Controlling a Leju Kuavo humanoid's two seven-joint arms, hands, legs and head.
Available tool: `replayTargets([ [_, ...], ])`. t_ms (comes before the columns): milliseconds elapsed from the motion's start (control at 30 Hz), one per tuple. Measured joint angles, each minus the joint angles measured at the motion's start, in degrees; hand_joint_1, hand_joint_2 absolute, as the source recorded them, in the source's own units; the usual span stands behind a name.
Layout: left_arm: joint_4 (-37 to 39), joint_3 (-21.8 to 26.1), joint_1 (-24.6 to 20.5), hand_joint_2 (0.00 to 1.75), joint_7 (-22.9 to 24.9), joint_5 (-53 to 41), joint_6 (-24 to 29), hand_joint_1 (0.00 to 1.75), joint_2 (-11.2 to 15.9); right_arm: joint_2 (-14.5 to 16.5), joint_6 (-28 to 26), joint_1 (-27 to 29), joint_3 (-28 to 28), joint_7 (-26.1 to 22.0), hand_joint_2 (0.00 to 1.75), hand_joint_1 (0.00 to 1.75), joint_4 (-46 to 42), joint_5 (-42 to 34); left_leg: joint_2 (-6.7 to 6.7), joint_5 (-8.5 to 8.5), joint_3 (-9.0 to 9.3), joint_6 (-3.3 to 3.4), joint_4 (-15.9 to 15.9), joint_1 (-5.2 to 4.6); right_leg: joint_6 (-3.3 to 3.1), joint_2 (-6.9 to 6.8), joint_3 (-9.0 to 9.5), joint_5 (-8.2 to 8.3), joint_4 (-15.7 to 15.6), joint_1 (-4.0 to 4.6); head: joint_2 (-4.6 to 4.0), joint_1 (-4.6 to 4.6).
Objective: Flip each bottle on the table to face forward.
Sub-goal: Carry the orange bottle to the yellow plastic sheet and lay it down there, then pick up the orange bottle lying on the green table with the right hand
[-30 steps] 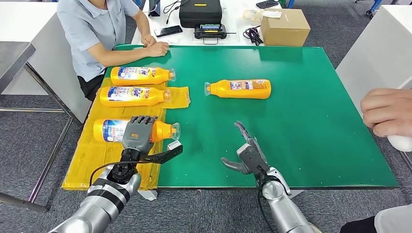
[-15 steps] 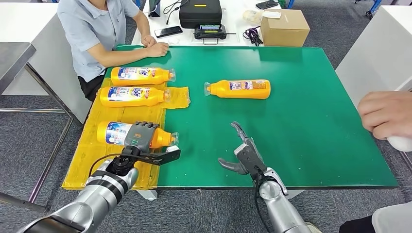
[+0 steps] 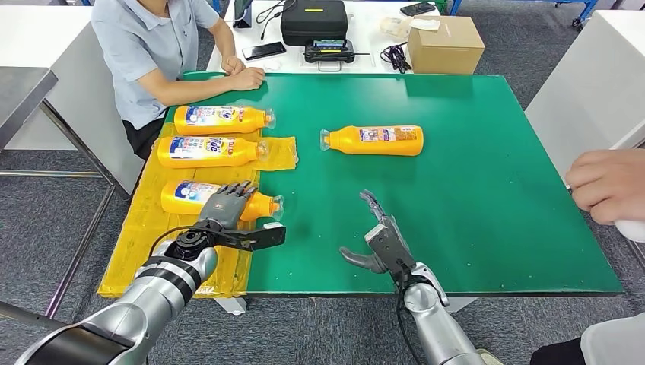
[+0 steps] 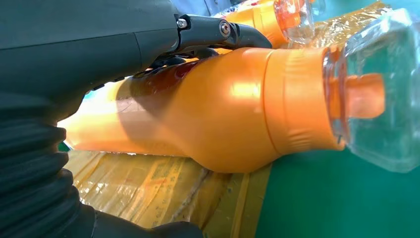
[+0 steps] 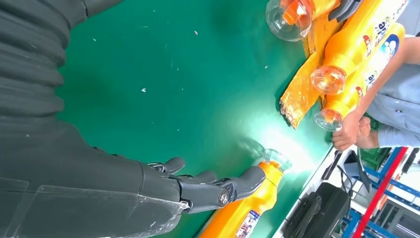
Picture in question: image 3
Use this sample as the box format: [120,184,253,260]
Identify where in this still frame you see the person's left hand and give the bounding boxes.
[221,54,247,77]

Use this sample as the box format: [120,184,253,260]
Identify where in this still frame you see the person's right hand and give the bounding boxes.
[231,66,266,93]

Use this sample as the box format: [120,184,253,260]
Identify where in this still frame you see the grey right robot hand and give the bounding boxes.
[338,189,417,275]

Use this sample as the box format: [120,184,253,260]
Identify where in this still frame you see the person's hand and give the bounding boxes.
[564,148,645,226]

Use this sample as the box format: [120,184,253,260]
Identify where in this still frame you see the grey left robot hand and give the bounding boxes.
[197,181,259,232]

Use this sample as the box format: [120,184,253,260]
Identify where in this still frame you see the orange detergent bottle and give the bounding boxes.
[156,136,271,170]
[173,105,277,136]
[160,179,286,223]
[319,125,424,157]

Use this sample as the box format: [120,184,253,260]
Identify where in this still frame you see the black smartphone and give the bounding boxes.
[241,41,288,62]
[399,1,437,17]

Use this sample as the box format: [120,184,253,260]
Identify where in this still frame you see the white object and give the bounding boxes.
[613,219,645,244]

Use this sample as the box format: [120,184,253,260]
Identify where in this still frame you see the dark tablet stand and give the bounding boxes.
[232,0,253,29]

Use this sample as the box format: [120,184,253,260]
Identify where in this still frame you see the black remote controller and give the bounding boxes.
[303,39,371,73]

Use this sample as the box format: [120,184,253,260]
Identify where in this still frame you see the black carrying case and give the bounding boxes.
[280,0,348,46]

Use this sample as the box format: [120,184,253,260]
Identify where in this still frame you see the person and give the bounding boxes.
[529,148,645,365]
[91,0,266,161]

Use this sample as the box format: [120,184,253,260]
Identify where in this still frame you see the white table base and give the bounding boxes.
[214,297,477,317]

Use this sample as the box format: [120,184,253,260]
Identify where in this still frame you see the white table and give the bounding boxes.
[523,8,645,190]
[0,5,146,196]

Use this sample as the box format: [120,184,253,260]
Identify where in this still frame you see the yellow taped board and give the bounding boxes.
[97,120,299,299]

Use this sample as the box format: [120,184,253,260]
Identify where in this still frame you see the green table mat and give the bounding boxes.
[164,72,624,296]

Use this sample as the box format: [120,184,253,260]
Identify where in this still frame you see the white desk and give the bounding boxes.
[206,0,443,75]

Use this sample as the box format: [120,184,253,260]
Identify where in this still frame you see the clear plastic bag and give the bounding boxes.
[379,16,413,42]

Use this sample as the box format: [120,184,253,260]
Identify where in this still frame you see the white tissue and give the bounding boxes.
[408,17,442,31]

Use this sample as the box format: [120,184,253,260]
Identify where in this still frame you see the brown cardboard box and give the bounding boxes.
[407,14,486,75]

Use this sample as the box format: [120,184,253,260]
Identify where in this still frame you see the grey table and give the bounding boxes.
[0,67,59,150]

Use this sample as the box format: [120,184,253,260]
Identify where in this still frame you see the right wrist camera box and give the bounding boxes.
[364,223,417,283]

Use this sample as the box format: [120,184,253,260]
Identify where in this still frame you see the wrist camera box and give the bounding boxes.
[216,221,288,253]
[364,223,417,283]

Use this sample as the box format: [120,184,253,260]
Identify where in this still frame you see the black cable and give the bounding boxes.
[255,0,299,41]

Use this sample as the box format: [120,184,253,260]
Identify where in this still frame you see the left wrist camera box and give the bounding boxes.
[216,221,288,253]

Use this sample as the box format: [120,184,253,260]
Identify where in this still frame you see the purple cable bundle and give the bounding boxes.
[379,43,413,75]

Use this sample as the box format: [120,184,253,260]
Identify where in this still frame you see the metal table frame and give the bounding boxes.
[0,100,129,323]

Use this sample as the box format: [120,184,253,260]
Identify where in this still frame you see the blue metal frame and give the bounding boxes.
[513,0,601,29]

